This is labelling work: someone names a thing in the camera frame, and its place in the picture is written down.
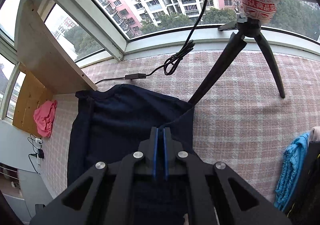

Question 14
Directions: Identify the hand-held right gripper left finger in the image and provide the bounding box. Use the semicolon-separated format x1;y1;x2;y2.
30;126;160;225

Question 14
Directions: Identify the black tripod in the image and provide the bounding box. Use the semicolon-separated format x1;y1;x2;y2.
187;14;286;106

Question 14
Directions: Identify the white folded garment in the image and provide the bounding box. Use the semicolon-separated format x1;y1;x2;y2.
309;126;320;143

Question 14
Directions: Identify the pink plaid blanket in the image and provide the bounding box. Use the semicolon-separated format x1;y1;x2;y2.
40;49;320;205

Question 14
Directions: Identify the large light wooden board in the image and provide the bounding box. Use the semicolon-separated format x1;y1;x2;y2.
17;0;98;94

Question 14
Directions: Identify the navy blue sweatshirt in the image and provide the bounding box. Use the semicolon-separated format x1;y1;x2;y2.
67;84;198;225

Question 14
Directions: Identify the stack of folded clothes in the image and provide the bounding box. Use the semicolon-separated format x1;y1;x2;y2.
285;140;320;218

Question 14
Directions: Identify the black charger cable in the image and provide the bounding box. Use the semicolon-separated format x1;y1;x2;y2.
29;134;42;146

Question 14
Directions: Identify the knotty pine wood panel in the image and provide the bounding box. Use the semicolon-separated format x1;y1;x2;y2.
12;71;54;138

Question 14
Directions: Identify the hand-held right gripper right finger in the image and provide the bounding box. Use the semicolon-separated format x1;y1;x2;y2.
164;127;292;225

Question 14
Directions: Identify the pink garment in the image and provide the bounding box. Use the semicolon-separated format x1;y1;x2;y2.
34;100;58;138

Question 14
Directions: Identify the blue knitted garment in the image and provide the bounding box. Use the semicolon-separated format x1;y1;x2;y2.
274;132;310;212

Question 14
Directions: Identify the black ring light cable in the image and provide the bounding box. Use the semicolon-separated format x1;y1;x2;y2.
94;0;218;84

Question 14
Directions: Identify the black plug cable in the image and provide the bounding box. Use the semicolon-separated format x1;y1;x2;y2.
28;153;40;173

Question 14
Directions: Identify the red white paper label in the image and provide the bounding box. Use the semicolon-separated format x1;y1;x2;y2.
236;0;279;26

